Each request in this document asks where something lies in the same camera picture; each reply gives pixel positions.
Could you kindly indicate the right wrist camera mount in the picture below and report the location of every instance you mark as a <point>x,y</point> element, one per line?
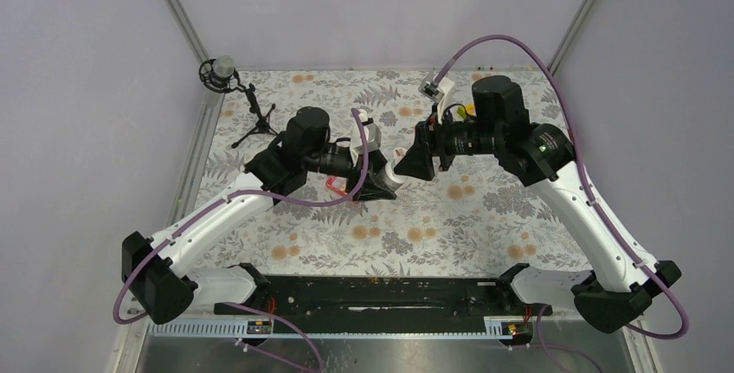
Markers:
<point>440,91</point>

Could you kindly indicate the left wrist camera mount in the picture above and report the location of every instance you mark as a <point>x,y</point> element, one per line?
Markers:
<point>371,132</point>

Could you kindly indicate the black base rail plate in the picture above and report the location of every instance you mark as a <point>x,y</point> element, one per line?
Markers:
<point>377,305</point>

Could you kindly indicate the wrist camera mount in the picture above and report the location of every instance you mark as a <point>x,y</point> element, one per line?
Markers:
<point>371,132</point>
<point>440,91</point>

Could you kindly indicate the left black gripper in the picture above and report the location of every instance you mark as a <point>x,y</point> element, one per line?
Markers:
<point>370,189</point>

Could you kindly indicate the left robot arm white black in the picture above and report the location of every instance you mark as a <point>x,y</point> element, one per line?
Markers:
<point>158,270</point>

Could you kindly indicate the floral patterned table mat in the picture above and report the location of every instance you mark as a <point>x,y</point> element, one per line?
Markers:
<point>474,220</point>

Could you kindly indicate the red pill organizer box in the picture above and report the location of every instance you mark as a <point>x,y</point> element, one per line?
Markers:
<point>337,185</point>

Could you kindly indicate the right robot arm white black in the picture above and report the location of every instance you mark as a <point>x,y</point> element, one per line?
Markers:
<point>624,277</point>

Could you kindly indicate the white dark pill bottle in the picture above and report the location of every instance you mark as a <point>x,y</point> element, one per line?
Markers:
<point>390,179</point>

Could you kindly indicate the yellow green plastic tool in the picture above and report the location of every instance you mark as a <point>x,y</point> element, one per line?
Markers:
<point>469,109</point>

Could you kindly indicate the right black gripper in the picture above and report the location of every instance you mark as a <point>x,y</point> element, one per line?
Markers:
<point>430,139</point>

